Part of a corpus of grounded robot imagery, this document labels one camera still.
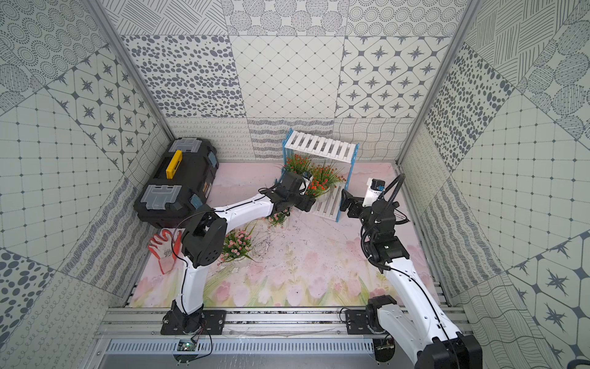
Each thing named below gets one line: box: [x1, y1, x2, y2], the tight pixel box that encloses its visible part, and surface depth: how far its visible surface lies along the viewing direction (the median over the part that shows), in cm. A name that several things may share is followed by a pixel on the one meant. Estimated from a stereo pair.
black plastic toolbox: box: [133, 136, 219, 229], surface depth 91 cm
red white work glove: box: [147, 228, 183, 275], surface depth 92 cm
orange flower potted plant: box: [304, 172, 337, 197], surface depth 93 cm
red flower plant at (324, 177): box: [307, 162, 347, 194], surface depth 97 cm
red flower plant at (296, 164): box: [283, 152, 312, 174], surface depth 100 cm
